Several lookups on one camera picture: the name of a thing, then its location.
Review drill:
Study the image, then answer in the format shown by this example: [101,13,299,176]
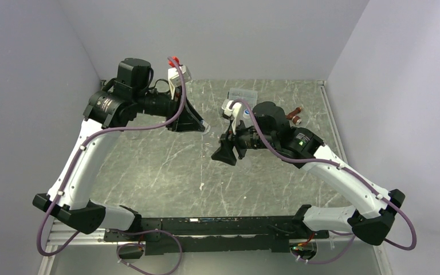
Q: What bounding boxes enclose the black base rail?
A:
[104,215,329,256]

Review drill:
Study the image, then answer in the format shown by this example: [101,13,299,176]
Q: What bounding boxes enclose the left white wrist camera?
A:
[167,56,192,99]

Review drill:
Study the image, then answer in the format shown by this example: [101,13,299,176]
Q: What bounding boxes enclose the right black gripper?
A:
[211,117,277,166]

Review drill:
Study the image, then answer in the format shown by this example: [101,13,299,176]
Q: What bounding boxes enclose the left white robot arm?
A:
[33,57,205,241]

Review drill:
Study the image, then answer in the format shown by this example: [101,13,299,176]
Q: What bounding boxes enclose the purple cable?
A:
[230,99,417,252]
[36,57,187,257]

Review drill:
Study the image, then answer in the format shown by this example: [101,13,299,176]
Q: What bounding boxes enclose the brown pipe fitting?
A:
[285,107,302,125]

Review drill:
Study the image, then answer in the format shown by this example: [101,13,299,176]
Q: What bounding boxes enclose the blue bottle cap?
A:
[201,120,210,132]
[242,109,250,119]

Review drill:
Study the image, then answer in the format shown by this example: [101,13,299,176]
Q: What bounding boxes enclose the clear plastic screw box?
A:
[227,88,258,108]

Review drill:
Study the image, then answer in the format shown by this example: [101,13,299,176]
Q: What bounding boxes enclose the clear plastic bottle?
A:
[210,127,250,166]

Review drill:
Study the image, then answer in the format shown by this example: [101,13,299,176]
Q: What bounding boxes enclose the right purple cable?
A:
[230,99,417,252]

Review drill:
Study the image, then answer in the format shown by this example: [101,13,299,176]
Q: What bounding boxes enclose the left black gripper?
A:
[134,84,205,133]

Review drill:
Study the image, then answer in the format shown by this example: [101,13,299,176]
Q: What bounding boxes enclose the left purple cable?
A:
[36,57,187,257]

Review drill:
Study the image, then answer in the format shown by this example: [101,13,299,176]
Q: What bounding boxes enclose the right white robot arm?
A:
[211,100,405,246]

